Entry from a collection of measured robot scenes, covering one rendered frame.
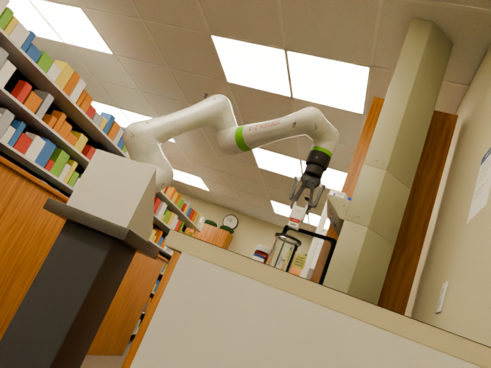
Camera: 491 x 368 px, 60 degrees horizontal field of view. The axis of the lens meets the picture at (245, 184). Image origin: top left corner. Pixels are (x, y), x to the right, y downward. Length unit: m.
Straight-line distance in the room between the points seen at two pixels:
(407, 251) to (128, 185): 1.50
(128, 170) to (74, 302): 0.47
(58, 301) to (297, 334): 0.88
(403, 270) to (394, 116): 0.79
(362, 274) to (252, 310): 1.16
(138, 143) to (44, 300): 0.65
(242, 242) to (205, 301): 6.96
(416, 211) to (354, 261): 0.63
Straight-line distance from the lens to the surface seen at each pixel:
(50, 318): 1.53
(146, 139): 1.70
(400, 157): 2.22
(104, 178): 1.59
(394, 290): 2.35
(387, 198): 2.12
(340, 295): 0.89
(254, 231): 7.89
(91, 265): 1.49
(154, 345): 0.95
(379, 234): 2.08
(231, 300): 0.91
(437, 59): 2.60
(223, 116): 1.90
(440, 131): 2.70
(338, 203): 2.05
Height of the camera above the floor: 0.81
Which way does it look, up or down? 17 degrees up
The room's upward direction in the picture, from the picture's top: 23 degrees clockwise
